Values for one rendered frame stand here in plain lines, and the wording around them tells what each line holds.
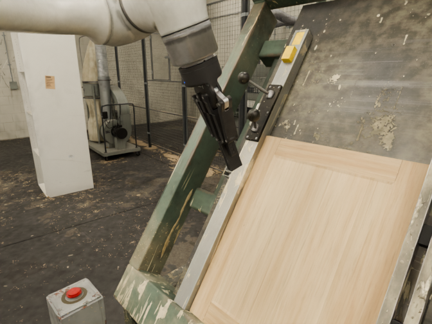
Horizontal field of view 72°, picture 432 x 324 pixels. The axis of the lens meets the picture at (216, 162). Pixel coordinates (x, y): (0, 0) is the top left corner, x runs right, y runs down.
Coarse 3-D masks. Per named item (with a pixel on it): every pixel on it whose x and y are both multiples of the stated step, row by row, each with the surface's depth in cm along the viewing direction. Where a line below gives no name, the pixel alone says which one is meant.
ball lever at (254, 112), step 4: (248, 112) 82; (252, 112) 82; (256, 112) 82; (248, 116) 82; (252, 116) 82; (256, 116) 82; (252, 120) 82; (256, 120) 82; (256, 124) 92; (252, 128) 93; (256, 128) 92
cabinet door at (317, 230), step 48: (288, 144) 87; (288, 192) 82; (336, 192) 74; (384, 192) 67; (240, 240) 84; (288, 240) 76; (336, 240) 69; (384, 240) 63; (240, 288) 79; (288, 288) 72; (336, 288) 66; (384, 288) 60
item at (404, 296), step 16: (416, 208) 58; (416, 224) 57; (416, 240) 56; (400, 256) 56; (416, 256) 58; (400, 272) 55; (416, 272) 57; (400, 288) 54; (416, 288) 53; (384, 304) 55; (400, 304) 56; (416, 304) 52; (384, 320) 54; (400, 320) 55; (416, 320) 51
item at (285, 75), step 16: (304, 48) 98; (288, 64) 97; (288, 80) 96; (272, 112) 93; (272, 128) 95; (256, 144) 92; (240, 176) 90; (224, 192) 92; (240, 192) 91; (224, 208) 89; (208, 224) 90; (224, 224) 88; (208, 240) 88; (208, 256) 86; (192, 272) 87; (192, 288) 85
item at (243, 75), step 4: (244, 72) 91; (240, 76) 90; (244, 76) 90; (248, 76) 90; (240, 80) 91; (244, 80) 90; (248, 80) 91; (252, 84) 93; (256, 84) 93; (260, 88) 93; (264, 92) 94; (268, 92) 94; (272, 92) 94; (268, 96) 94; (272, 96) 94
